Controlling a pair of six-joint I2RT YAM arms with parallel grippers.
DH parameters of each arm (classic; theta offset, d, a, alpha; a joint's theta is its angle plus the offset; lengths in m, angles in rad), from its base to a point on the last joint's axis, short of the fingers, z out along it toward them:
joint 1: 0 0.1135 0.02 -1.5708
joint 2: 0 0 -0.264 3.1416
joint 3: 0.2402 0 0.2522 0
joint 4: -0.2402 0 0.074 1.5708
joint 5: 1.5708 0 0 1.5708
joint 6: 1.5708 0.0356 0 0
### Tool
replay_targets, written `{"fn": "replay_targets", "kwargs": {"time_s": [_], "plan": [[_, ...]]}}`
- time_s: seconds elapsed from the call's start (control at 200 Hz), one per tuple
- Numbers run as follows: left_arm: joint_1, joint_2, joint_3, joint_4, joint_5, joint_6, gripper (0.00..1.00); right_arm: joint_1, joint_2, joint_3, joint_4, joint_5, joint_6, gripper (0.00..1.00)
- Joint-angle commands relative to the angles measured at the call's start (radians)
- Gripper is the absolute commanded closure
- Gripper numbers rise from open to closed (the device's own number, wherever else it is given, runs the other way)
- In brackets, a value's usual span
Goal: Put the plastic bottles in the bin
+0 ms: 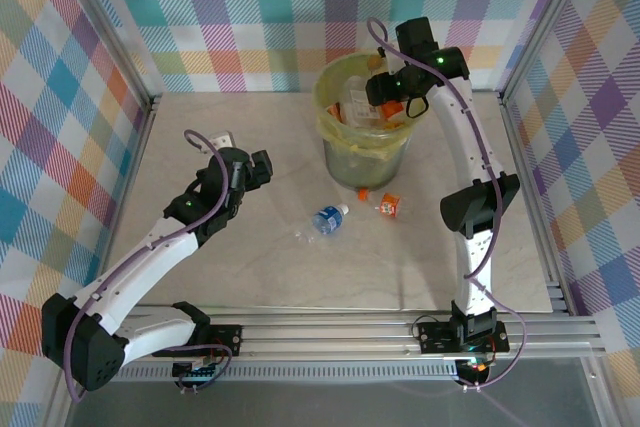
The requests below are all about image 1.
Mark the small bottle blue label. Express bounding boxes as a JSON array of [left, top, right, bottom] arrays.
[[293, 203, 350, 245]]

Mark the small orange packet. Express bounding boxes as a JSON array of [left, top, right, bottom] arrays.
[[373, 191, 402, 219]]

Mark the yellow bin liner bag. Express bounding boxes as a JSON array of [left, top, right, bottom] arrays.
[[313, 50, 432, 161]]

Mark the translucent waste bin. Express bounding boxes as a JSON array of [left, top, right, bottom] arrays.
[[313, 50, 432, 192]]

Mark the plaid fabric backdrop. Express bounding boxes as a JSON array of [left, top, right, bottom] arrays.
[[0, 0, 151, 427], [514, 0, 640, 427], [82, 0, 576, 94]]

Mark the green terminal control board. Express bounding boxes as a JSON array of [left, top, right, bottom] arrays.
[[172, 356, 224, 384]]

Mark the control board orange light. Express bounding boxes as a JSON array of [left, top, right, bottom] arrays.
[[457, 355, 494, 374]]

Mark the thin black cable loop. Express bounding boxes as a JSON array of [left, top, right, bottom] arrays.
[[405, 95, 430, 119]]

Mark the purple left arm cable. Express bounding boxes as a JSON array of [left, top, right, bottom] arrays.
[[64, 129, 236, 403]]

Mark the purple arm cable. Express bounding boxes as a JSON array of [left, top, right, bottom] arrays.
[[64, 129, 236, 403], [367, 18, 529, 391]]

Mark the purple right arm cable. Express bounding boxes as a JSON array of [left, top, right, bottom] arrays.
[[367, 18, 529, 391]]

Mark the aluminium frame side rail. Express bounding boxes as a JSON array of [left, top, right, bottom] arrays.
[[501, 94, 619, 427], [42, 96, 162, 427]]

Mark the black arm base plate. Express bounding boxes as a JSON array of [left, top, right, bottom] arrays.
[[416, 319, 510, 354], [207, 324, 245, 356]]

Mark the aluminium frame post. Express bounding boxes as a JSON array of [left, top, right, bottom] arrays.
[[52, 0, 162, 116], [498, 0, 600, 106]]

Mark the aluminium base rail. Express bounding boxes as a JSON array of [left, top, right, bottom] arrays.
[[114, 302, 609, 364]]

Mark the slotted metal cable duct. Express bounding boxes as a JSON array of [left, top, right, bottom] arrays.
[[114, 364, 461, 384]]

